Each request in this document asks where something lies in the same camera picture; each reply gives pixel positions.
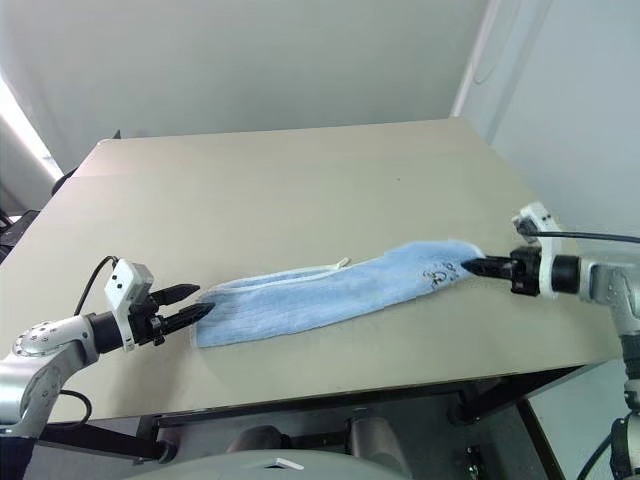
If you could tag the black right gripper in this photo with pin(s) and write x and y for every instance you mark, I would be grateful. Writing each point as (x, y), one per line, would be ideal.
(524, 274)

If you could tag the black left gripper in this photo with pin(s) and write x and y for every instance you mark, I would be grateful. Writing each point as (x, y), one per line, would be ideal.
(146, 325)

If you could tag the light blue towel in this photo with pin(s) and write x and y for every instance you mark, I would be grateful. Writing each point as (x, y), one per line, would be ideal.
(320, 300)

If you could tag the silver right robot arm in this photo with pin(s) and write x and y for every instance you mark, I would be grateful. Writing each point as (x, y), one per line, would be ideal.
(607, 282)

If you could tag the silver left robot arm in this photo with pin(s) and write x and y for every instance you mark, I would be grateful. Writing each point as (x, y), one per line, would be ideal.
(45, 345)

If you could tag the dark rounded shape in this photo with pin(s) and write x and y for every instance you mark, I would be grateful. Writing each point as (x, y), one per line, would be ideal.
(260, 440)

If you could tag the grey robot torso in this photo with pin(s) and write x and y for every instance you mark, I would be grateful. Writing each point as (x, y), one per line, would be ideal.
(225, 468)

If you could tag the black equipment beside table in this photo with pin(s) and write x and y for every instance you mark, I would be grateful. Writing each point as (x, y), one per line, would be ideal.
(12, 231)

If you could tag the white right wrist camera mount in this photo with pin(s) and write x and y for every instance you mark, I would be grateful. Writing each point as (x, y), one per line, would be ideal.
(536, 219)

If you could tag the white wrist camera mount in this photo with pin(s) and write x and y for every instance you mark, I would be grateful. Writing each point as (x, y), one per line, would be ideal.
(123, 283)
(536, 219)

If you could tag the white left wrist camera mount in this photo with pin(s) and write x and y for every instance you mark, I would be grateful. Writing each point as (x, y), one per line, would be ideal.
(123, 283)

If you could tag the black table frame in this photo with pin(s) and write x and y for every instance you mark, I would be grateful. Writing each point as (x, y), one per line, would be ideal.
(250, 413)

